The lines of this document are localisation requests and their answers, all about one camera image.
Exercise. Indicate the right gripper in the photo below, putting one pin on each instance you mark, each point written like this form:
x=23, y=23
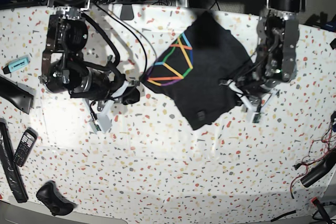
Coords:
x=127, y=94

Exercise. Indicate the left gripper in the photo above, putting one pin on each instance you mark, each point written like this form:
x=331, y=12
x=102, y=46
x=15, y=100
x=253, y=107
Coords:
x=255, y=95

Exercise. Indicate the black T-shirt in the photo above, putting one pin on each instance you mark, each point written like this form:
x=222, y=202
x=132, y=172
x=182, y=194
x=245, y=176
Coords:
x=193, y=71

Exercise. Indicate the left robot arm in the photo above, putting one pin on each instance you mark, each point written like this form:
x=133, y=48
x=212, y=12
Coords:
x=275, y=61

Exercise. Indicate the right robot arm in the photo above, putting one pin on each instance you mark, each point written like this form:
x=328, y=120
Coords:
x=63, y=67

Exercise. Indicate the black remote control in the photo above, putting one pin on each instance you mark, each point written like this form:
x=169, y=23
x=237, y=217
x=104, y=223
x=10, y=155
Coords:
x=25, y=146

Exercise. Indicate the turquoise highlighter pen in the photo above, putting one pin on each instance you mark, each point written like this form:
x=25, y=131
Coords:
x=16, y=64

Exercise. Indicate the black game controller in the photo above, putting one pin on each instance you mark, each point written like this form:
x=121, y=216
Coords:
x=53, y=200

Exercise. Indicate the long black flat bar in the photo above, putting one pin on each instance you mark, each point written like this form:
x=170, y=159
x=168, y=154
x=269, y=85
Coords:
x=10, y=168

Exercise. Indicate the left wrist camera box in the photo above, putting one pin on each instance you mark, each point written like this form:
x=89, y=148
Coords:
x=256, y=117

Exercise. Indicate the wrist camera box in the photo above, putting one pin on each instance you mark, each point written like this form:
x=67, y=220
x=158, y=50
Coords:
x=256, y=117
x=101, y=124

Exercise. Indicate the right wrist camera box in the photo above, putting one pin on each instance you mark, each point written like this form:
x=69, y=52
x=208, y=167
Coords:
x=101, y=124

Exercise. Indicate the black cylinder handle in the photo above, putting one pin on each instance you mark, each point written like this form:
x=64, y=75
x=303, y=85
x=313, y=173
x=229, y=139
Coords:
x=319, y=171

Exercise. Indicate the red handled clamp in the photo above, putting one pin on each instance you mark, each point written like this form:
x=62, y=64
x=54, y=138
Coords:
x=324, y=210

